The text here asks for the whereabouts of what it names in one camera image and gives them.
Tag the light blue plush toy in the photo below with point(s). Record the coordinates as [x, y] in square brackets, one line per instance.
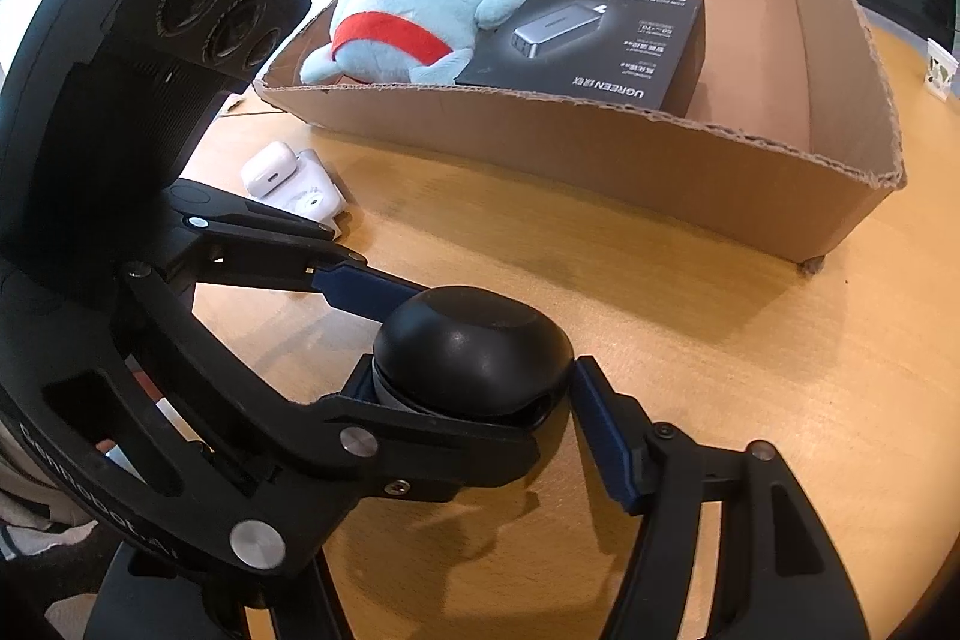
[420, 3]

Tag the black charger box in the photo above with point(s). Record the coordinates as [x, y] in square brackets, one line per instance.
[600, 55]

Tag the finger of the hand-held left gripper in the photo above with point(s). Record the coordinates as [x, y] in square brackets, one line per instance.
[352, 287]
[420, 452]

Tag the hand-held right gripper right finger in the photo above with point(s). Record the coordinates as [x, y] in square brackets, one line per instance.
[600, 430]

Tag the black round case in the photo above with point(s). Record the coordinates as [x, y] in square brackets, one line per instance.
[472, 347]

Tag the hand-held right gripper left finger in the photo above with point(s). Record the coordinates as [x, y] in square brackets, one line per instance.
[225, 610]

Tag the white earbuds case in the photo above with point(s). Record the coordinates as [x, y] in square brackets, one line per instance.
[268, 168]

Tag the small white leaf-print packet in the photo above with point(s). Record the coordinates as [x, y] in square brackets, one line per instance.
[940, 70]

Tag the brown cardboard box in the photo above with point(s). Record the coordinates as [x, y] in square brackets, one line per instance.
[600, 160]

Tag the white plastic device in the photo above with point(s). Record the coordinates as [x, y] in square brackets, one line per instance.
[319, 190]

